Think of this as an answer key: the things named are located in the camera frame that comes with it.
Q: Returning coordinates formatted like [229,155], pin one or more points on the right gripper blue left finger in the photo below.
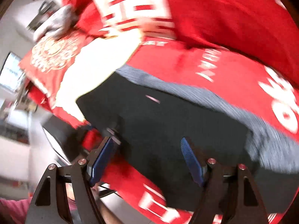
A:
[99,159]

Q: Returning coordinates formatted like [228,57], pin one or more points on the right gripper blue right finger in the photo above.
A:
[197,167]

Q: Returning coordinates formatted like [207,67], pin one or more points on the black pants with grey waistband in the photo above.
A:
[152,116]

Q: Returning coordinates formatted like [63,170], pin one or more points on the red wedding bedspread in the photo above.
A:
[240,81]

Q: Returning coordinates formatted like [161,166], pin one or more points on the cream white towel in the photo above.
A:
[93,65]

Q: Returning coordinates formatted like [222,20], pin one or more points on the red embroidered pillow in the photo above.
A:
[46,63]

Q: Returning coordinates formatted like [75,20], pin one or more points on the window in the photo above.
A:
[12,76]

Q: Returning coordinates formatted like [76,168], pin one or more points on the grey cloth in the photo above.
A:
[58,24]

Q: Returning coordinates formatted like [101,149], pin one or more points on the red folded wedding quilt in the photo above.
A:
[266,30]

